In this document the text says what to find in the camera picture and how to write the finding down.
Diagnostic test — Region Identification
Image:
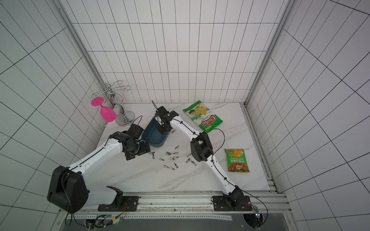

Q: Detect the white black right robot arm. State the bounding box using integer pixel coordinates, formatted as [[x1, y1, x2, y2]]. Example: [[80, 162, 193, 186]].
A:
[[155, 106, 254, 211]]

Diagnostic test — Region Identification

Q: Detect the dark teal storage box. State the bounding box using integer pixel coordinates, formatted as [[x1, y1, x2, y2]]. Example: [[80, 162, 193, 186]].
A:
[[141, 117, 169, 148]]

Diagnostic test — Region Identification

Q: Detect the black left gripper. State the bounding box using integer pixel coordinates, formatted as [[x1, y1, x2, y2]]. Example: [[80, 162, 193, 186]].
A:
[[124, 141, 150, 161]]

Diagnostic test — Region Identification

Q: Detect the pink plastic goblet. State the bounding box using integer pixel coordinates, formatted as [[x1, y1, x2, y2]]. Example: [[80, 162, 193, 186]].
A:
[[91, 97, 117, 123]]

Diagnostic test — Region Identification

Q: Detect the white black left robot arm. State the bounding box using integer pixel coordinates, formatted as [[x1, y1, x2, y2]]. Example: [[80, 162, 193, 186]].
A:
[[47, 124, 150, 214]]

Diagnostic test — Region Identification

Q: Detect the chrome cup holder stand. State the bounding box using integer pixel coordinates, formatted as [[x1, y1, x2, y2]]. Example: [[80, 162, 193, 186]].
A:
[[92, 80, 135, 127]]

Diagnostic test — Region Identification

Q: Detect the green Chuba chips bag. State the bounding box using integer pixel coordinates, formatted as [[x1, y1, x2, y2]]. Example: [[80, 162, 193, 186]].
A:
[[183, 101, 223, 133]]

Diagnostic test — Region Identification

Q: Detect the green red snack packet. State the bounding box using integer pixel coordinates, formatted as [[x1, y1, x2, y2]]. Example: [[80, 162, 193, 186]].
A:
[[225, 149, 250, 172]]

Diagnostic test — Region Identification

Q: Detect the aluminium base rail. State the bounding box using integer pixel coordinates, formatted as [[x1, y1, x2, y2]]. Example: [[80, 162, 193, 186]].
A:
[[67, 192, 292, 221]]

